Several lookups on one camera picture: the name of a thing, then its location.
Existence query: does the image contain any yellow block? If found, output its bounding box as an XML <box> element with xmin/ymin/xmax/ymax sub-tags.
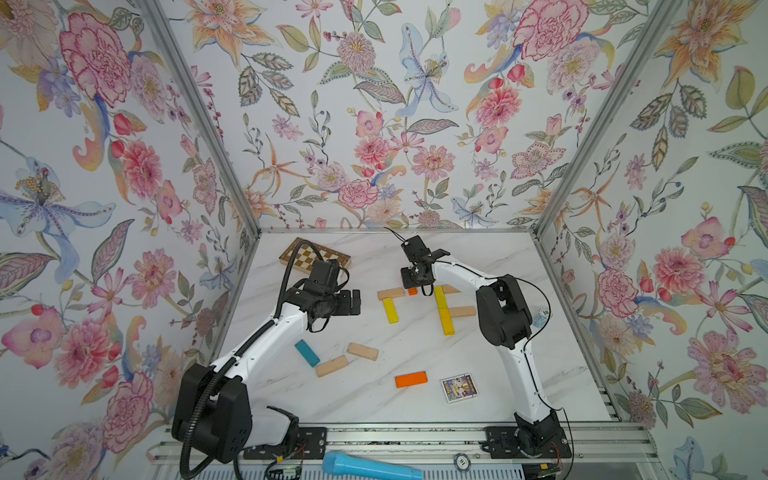
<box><xmin>433</xmin><ymin>286</ymin><xmax>448</xmax><ymax>310</ymax></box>
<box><xmin>382</xmin><ymin>298</ymin><xmax>399</xmax><ymax>324</ymax></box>
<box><xmin>438</xmin><ymin>308</ymin><xmax>455</xmax><ymax>336</ymax></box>

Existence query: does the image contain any natural wood block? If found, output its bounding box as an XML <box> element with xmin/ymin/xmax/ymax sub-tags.
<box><xmin>448</xmin><ymin>306</ymin><xmax>477</xmax><ymax>318</ymax></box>
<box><xmin>347</xmin><ymin>343</ymin><xmax>379</xmax><ymax>361</ymax></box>
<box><xmin>441</xmin><ymin>285</ymin><xmax>460</xmax><ymax>295</ymax></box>
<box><xmin>315</xmin><ymin>355</ymin><xmax>348</xmax><ymax>378</ymax></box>
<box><xmin>377</xmin><ymin>287</ymin><xmax>406</xmax><ymax>301</ymax></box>

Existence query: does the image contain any orange block front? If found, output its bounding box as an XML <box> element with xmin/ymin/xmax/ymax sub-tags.
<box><xmin>395</xmin><ymin>371</ymin><xmax>428</xmax><ymax>389</ymax></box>

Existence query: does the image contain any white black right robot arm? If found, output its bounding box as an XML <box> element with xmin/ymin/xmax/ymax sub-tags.
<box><xmin>400</xmin><ymin>235</ymin><xmax>573</xmax><ymax>459</ymax></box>

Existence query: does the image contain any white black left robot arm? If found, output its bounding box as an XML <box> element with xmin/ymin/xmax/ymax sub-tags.
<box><xmin>171</xmin><ymin>259</ymin><xmax>361</xmax><ymax>479</ymax></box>

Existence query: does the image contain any wooden folding chessboard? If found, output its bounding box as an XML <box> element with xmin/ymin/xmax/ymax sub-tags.
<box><xmin>279</xmin><ymin>238</ymin><xmax>351</xmax><ymax>274</ymax></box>

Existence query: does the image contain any teal block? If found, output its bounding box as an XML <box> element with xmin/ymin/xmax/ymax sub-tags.
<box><xmin>295</xmin><ymin>340</ymin><xmax>320</xmax><ymax>368</ymax></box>

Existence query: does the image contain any playing card box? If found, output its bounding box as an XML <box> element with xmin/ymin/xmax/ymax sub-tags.
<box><xmin>440</xmin><ymin>373</ymin><xmax>479</xmax><ymax>404</ymax></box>

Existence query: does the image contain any blue microphone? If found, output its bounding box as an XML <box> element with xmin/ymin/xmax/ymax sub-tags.
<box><xmin>322</xmin><ymin>452</ymin><xmax>424</xmax><ymax>480</ymax></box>

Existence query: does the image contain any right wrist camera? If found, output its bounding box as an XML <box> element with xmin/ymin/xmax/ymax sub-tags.
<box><xmin>401</xmin><ymin>235</ymin><xmax>431</xmax><ymax>263</ymax></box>

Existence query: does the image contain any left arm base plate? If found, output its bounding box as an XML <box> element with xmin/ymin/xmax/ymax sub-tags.
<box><xmin>243</xmin><ymin>427</ymin><xmax>328</xmax><ymax>461</ymax></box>

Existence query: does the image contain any aluminium front rail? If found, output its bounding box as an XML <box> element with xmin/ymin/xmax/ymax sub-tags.
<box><xmin>146</xmin><ymin>421</ymin><xmax>670</xmax><ymax>466</ymax></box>

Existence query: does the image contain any black corrugated cable hose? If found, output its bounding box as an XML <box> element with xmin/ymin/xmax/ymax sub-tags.
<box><xmin>178</xmin><ymin>239</ymin><xmax>325</xmax><ymax>480</ymax></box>

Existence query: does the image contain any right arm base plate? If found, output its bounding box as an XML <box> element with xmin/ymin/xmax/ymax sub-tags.
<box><xmin>481</xmin><ymin>425</ymin><xmax>573</xmax><ymax>460</ymax></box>

